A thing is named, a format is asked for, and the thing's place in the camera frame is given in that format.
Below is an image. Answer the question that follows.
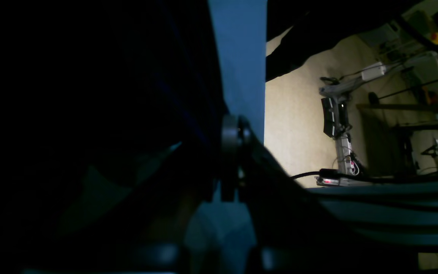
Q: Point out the blue t-shirt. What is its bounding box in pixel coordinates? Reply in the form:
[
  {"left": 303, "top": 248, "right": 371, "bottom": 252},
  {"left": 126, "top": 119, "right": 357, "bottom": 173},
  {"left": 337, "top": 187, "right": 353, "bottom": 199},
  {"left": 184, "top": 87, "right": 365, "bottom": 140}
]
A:
[{"left": 0, "top": 0, "right": 224, "bottom": 251}]

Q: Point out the white power strip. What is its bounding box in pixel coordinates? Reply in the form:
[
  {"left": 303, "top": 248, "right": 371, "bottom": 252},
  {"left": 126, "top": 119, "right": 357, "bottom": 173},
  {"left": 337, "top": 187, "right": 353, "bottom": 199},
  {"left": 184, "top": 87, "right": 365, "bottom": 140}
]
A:
[{"left": 316, "top": 63, "right": 389, "bottom": 187}]

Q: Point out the light blue table cloth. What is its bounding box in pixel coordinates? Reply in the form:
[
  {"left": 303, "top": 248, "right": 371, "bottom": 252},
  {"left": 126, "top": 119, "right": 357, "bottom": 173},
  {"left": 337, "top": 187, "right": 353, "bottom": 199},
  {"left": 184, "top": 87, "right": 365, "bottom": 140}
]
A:
[{"left": 192, "top": 0, "right": 438, "bottom": 274}]

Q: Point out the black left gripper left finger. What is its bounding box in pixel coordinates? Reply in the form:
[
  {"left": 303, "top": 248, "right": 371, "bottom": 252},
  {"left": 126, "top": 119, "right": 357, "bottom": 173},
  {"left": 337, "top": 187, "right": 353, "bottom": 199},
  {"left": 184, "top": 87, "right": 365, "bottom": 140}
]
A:
[{"left": 25, "top": 115, "right": 238, "bottom": 274}]

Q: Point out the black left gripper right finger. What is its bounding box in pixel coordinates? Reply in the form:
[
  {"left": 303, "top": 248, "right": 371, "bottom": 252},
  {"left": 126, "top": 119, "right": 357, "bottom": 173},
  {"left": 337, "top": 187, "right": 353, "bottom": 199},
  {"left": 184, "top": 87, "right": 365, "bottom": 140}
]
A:
[{"left": 238, "top": 117, "right": 438, "bottom": 274}]

